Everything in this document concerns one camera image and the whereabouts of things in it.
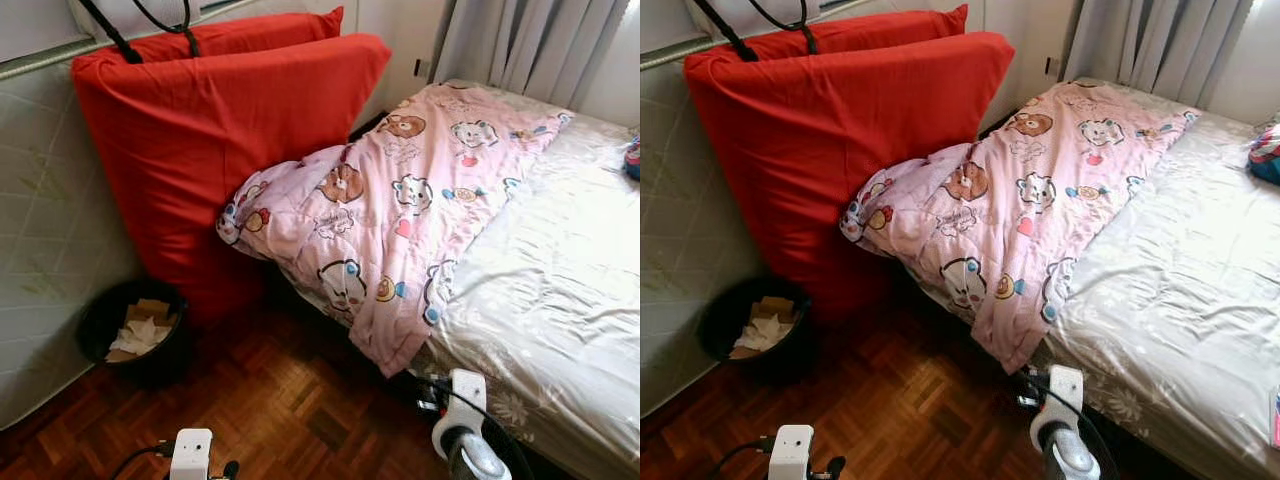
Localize grey curtain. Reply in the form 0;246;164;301
1062;0;1256;109
432;0;633;113

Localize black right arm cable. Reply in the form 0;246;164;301
1035;370;1121;480
430;372;536;480

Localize crumpled paper waste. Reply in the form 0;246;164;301
728;295;796;361
103;297;181;364

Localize pale green upright mattress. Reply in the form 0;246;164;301
0;45;151;433
640;45;771;419

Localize pink cartoon print blanket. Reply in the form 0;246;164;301
215;82;576;379
838;80;1201;376

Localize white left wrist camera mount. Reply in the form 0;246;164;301
767;425;816;480
168;428;215;480

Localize black waste bin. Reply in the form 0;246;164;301
78;277;196;386
697;275;813;381

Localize bed with beige bedspread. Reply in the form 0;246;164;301
270;78;641;480
900;78;1280;480

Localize small red cushion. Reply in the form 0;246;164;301
720;4;969;61
100;7;346;63

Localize large red cushion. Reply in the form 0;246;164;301
70;33;393;326
683;30;1016;321

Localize black strap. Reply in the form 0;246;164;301
748;0;819;56
692;0;758;61
132;0;201;58
78;0;144;65

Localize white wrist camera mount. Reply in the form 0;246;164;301
1030;364;1086;453
168;428;215;480
767;425;816;480
431;369;489;461

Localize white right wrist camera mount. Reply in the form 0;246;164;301
1030;364;1086;453
431;369;489;461

